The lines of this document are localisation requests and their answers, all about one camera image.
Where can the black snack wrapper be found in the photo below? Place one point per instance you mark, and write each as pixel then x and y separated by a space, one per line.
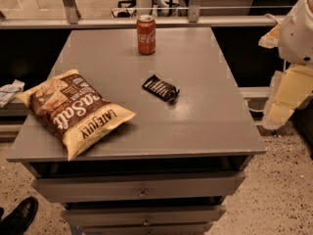
pixel 160 88

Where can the top grey drawer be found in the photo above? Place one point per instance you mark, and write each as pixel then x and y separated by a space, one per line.
pixel 139 187

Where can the bottom grey drawer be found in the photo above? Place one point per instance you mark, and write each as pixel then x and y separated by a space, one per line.
pixel 171 229

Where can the white crumpled cloth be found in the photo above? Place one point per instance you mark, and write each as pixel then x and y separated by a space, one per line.
pixel 9 91

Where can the grey drawer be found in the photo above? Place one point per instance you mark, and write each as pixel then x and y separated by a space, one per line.
pixel 171 229
pixel 143 216
pixel 139 187

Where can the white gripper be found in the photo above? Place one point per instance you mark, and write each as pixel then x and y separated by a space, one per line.
pixel 297 36

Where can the black leather shoe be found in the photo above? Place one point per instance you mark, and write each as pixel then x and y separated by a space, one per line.
pixel 17 222

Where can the brown yellow chip bag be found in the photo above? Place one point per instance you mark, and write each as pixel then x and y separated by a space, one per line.
pixel 74 110

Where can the grey drawer cabinet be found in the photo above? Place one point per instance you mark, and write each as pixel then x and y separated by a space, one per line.
pixel 208 127

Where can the middle grey drawer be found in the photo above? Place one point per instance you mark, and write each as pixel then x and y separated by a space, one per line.
pixel 143 216

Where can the red coke can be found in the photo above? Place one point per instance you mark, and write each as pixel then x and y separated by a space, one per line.
pixel 146 34

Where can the grey metal railing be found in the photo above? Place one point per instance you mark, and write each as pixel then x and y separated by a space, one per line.
pixel 72 14

